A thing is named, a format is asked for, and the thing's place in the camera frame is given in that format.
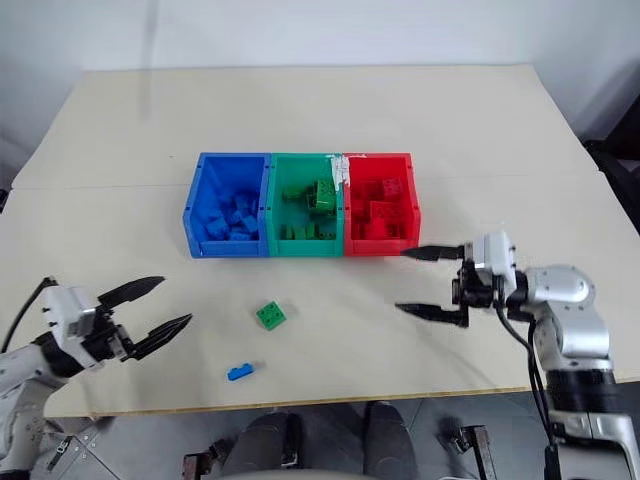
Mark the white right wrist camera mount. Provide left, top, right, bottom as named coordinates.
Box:
left=466, top=230, right=519, bottom=292

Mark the green plastic bin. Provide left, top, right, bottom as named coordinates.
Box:
left=263, top=152, right=349, bottom=259

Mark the flat blue toy block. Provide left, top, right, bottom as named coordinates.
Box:
left=225, top=361, right=257, bottom=383

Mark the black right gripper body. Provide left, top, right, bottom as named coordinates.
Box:
left=451, top=258, right=497, bottom=312

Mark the dark object at wall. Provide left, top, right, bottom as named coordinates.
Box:
left=0, top=159, right=11, bottom=217

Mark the rusty metal bracket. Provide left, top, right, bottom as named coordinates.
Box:
left=181, top=433, right=236, bottom=480
left=439, top=423, right=499, bottom=480

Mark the square green toy block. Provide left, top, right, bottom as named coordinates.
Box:
left=255, top=299, right=288, bottom=332

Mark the black background equipment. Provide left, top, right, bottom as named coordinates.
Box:
left=581, top=54, right=640, bottom=242

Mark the large light green block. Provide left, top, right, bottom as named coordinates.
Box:
left=304, top=178, right=340, bottom=217

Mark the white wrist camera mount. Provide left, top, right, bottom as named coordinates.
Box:
left=466, top=230, right=519, bottom=292
left=41, top=285, right=109, bottom=352

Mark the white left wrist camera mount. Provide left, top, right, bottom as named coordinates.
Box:
left=41, top=285, right=109, bottom=352

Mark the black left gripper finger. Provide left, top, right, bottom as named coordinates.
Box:
left=96, top=275, right=167, bottom=314
left=119, top=313, right=194, bottom=363

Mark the dark rounded shape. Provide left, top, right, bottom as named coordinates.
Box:
left=361, top=400, right=419, bottom=480
left=219, top=411, right=304, bottom=480

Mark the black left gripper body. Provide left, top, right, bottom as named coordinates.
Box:
left=78, top=304, right=137, bottom=370

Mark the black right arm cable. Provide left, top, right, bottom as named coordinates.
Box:
left=492, top=279, right=564, bottom=480

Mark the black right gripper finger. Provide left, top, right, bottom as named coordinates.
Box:
left=398, top=243, right=471, bottom=264
left=394, top=301, right=472, bottom=330

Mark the blue plastic bin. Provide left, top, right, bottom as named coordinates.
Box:
left=182, top=151, right=274, bottom=259

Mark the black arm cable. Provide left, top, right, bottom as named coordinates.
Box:
left=492, top=279, right=564, bottom=480
left=0, top=274, right=56, bottom=354

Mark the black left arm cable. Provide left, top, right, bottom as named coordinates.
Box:
left=0, top=274, right=56, bottom=354

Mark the red plastic bin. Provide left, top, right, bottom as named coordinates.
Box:
left=342, top=151, right=422, bottom=259

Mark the white torn tape patch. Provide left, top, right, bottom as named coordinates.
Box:
left=324, top=154, right=369, bottom=190

